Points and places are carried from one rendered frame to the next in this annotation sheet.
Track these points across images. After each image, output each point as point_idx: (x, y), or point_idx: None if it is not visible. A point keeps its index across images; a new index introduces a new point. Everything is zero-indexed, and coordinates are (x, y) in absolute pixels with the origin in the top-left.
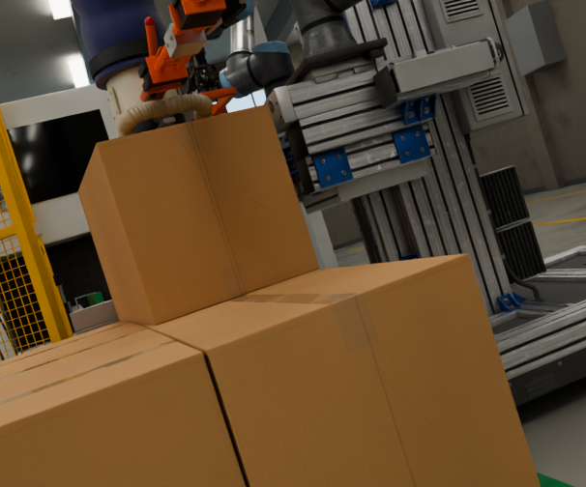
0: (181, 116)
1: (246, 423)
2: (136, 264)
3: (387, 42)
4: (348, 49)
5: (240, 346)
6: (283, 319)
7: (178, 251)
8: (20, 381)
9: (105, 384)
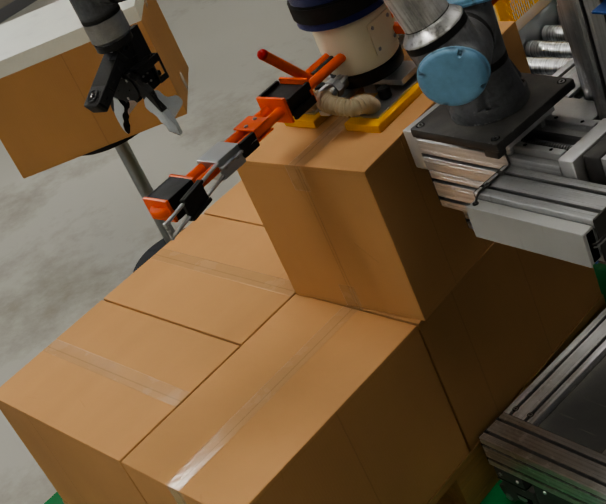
0: (372, 75)
1: (145, 496)
2: (276, 252)
3: (497, 152)
4: (453, 141)
5: (132, 470)
6: (152, 472)
7: (303, 257)
8: (184, 319)
9: (96, 440)
